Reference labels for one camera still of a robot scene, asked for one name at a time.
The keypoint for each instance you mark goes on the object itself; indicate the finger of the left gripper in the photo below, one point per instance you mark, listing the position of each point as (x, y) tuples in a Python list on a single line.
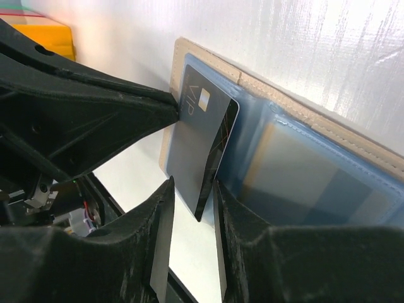
[(62, 119)]

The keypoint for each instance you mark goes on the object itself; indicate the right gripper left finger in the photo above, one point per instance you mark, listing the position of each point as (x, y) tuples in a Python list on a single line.
[(125, 261)]

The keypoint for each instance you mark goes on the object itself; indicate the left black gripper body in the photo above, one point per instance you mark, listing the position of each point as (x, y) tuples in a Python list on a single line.
[(77, 207)]

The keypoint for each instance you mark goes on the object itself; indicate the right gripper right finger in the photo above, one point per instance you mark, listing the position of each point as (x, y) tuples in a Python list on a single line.
[(259, 262)]

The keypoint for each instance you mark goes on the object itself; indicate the beige card holder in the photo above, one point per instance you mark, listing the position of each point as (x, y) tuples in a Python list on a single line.
[(289, 163)]

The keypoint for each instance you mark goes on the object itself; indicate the yellow plastic bin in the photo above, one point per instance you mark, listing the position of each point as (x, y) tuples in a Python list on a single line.
[(57, 39)]

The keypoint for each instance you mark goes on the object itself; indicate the red plastic bin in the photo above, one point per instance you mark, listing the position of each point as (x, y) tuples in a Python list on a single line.
[(19, 12)]

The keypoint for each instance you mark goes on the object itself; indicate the green plastic bin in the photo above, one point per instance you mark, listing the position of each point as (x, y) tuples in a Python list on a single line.
[(13, 4)]

